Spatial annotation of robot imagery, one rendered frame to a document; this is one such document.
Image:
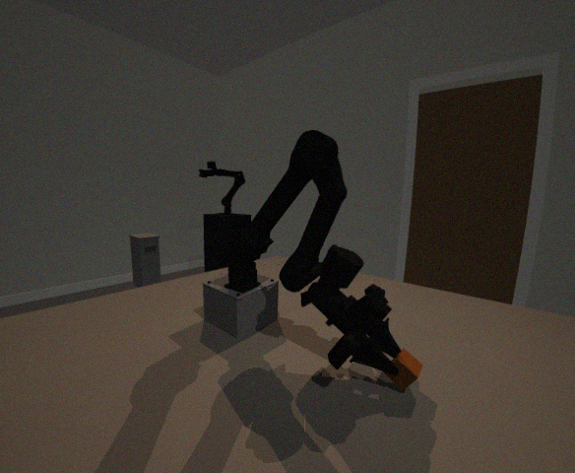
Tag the orange cube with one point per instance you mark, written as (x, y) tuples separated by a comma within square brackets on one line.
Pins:
[(409, 369)]

